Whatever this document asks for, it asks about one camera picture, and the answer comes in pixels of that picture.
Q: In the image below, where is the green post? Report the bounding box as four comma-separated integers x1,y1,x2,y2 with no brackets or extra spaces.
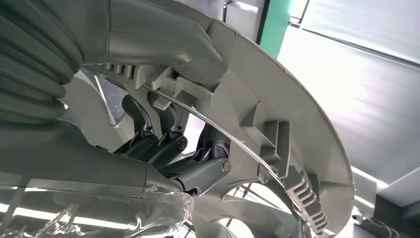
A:
258,0,293,59

